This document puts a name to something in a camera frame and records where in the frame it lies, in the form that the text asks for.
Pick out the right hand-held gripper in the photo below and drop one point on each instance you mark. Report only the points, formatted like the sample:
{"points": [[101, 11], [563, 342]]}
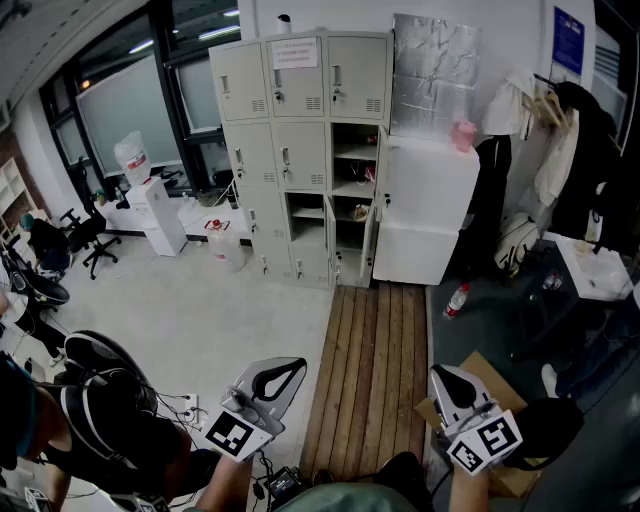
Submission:
{"points": [[485, 440]]}

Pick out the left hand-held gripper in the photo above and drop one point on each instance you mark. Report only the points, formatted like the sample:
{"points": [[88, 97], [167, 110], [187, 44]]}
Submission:
{"points": [[237, 435]]}

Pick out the beige metal locker cabinet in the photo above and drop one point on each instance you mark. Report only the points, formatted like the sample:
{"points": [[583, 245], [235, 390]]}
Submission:
{"points": [[250, 155]]}

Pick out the person's right forearm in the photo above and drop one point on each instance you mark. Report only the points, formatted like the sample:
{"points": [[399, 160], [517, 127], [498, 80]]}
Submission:
{"points": [[470, 492]]}

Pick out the person's left forearm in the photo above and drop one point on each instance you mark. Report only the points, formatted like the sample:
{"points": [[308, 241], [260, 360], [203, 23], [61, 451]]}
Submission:
{"points": [[225, 485]]}

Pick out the brown cardboard box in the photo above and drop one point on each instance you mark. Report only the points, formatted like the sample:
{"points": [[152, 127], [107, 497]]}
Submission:
{"points": [[505, 390]]}

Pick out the white power strip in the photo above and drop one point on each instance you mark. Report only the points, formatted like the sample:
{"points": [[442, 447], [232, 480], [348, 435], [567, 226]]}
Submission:
{"points": [[190, 405]]}

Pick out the person's black trousers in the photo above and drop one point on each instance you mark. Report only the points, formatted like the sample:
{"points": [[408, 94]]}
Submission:
{"points": [[405, 475]]}

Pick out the plastic bottle red label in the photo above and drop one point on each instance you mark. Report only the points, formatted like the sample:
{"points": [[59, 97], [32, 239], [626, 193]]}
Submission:
{"points": [[456, 300]]}

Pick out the wooden slat platform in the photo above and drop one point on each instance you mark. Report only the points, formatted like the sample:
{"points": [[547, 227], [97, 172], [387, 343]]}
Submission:
{"points": [[370, 360]]}

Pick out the black table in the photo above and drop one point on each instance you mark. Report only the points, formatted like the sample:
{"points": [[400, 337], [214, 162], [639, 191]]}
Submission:
{"points": [[545, 310]]}

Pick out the person's green shirt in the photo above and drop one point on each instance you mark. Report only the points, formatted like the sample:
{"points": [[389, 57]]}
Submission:
{"points": [[345, 497]]}

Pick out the clear water jug red cap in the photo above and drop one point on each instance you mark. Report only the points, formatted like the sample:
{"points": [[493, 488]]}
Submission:
{"points": [[225, 247]]}

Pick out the white backpack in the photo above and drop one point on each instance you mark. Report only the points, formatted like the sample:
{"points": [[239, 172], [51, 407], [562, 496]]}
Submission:
{"points": [[517, 240]]}

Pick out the white desk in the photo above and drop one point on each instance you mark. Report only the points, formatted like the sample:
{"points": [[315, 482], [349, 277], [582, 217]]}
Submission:
{"points": [[200, 220]]}

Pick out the white foam tray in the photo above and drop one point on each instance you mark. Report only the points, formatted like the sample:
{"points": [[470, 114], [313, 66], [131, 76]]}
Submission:
{"points": [[595, 270]]}

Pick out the beige bag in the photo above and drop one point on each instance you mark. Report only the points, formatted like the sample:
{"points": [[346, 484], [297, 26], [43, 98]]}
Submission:
{"points": [[361, 212]]}

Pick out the white carton box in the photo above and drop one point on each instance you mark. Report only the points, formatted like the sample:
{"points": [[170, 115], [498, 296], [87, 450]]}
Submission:
{"points": [[160, 220]]}

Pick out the white foam box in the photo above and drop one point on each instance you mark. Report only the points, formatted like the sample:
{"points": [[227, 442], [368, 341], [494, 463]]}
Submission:
{"points": [[430, 180]]}

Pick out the black and pink bag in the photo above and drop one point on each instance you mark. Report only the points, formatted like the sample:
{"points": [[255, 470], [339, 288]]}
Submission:
{"points": [[357, 172]]}

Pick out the black hanging garment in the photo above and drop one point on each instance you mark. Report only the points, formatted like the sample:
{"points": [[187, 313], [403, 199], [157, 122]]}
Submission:
{"points": [[495, 170]]}

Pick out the black office chair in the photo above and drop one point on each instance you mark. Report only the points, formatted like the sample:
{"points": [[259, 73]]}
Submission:
{"points": [[87, 232]]}

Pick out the black equipment rig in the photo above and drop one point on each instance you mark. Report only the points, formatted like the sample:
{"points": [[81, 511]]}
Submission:
{"points": [[42, 292]]}

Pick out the cream jacket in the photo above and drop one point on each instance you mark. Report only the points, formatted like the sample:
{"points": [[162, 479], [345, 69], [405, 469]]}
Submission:
{"points": [[555, 160]]}

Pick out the black jacket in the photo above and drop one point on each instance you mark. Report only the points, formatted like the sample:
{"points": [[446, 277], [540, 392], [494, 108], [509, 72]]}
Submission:
{"points": [[595, 175]]}

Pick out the pink plastic container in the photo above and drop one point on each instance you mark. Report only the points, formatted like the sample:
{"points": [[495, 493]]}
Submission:
{"points": [[462, 135]]}

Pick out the plastic wrapped water jug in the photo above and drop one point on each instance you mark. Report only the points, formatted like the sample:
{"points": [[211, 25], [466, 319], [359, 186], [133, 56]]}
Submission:
{"points": [[132, 160]]}

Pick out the white hanging garment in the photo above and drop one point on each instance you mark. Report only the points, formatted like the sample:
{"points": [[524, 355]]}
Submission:
{"points": [[507, 107]]}

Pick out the wooden coat rack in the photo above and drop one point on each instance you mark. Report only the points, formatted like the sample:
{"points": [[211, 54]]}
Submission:
{"points": [[550, 105]]}

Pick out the black framed window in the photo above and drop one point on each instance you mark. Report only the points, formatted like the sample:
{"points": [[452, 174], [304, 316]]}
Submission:
{"points": [[125, 110]]}

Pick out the white cubby shelf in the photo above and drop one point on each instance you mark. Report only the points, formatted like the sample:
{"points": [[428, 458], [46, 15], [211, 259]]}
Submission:
{"points": [[12, 200]]}

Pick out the clear plastic bag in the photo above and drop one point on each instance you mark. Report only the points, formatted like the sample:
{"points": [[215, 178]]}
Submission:
{"points": [[435, 75]]}

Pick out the white paper notice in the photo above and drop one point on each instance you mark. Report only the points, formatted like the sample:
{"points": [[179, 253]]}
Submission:
{"points": [[295, 52]]}

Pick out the black framed glass partition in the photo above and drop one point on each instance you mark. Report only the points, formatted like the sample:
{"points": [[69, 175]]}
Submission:
{"points": [[607, 75]]}

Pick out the blue wall poster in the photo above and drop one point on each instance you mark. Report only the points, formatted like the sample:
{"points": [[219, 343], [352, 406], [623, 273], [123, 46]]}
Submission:
{"points": [[568, 42]]}

